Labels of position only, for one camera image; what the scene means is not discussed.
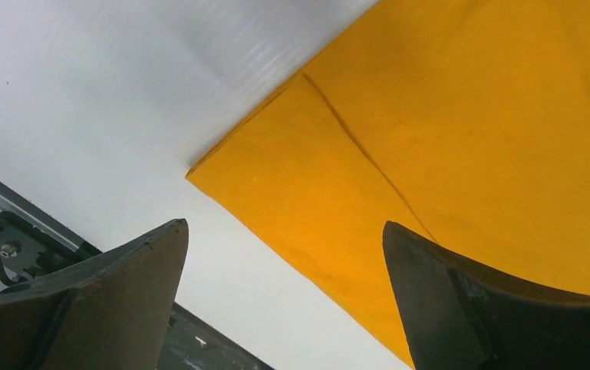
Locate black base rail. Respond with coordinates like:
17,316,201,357
156,303,271,370

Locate yellow t shirt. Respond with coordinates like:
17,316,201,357
186,1,590,365

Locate aluminium table frame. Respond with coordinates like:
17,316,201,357
0,182,101,291

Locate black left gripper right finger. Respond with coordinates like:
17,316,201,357
382,221,590,369

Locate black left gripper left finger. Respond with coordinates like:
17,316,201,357
0,219,189,369

